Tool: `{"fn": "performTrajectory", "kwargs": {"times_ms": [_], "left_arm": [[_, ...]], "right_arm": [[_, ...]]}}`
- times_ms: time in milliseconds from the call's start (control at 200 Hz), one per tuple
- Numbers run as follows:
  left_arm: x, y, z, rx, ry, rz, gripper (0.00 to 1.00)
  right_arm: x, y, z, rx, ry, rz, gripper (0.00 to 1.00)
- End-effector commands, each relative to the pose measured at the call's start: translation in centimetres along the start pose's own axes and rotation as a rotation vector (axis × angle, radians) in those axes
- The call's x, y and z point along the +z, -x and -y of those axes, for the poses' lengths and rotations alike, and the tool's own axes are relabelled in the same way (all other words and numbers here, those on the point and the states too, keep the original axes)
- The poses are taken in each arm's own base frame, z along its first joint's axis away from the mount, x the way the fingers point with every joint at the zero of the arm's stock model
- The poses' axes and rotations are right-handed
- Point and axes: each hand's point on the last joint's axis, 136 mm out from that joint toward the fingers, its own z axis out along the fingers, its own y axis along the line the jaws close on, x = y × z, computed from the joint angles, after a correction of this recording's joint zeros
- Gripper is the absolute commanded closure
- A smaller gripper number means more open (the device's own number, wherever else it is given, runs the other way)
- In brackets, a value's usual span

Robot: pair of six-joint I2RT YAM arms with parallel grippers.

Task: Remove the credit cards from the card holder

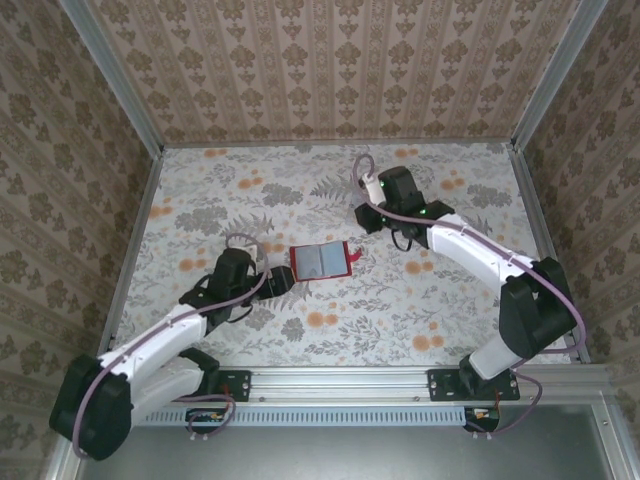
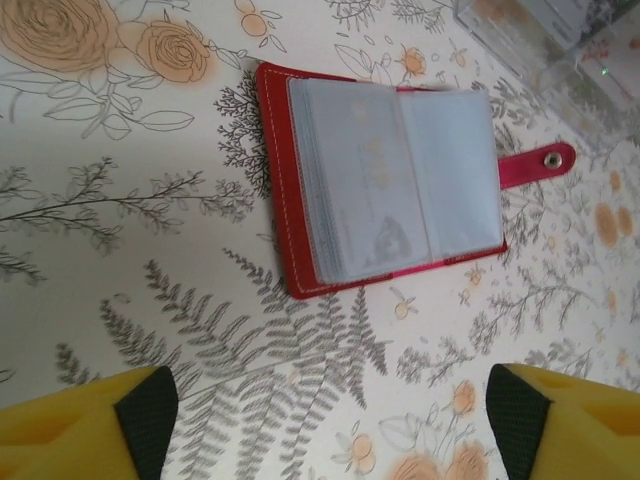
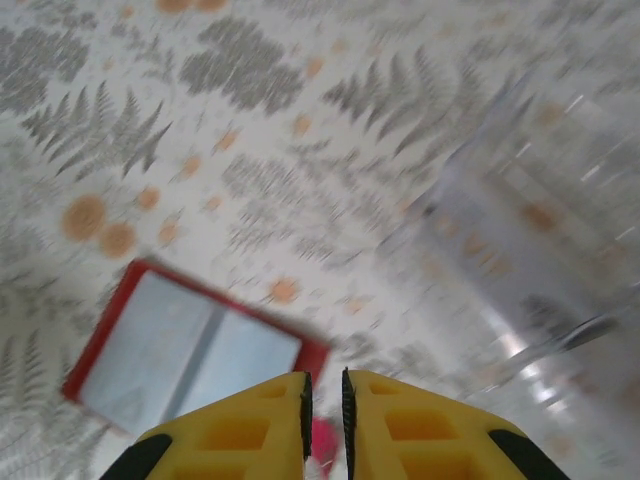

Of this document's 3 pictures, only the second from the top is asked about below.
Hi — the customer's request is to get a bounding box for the red leather card holder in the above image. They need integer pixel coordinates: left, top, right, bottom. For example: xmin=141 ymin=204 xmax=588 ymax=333
xmin=253 ymin=60 xmax=577 ymax=302

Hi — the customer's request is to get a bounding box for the white card with black stripe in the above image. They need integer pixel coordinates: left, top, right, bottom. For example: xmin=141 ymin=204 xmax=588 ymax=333
xmin=514 ymin=0 xmax=601 ymax=52

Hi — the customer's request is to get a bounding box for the white gold VIP card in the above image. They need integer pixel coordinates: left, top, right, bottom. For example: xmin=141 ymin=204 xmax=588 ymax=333
xmin=303 ymin=91 xmax=437 ymax=274

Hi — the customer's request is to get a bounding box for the floral patterned table cover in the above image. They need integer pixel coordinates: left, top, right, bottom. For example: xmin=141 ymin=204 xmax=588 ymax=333
xmin=0 ymin=0 xmax=640 ymax=480

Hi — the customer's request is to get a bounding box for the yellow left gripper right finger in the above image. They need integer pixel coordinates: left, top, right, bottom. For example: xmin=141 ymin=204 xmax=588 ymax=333
xmin=486 ymin=362 xmax=640 ymax=480

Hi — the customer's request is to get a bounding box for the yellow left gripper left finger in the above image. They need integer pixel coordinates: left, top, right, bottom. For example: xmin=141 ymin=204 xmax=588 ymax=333
xmin=0 ymin=364 xmax=181 ymax=480

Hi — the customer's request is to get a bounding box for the clear acrylic box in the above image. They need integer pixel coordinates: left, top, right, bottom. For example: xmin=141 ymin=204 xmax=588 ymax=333
xmin=451 ymin=0 xmax=640 ymax=157

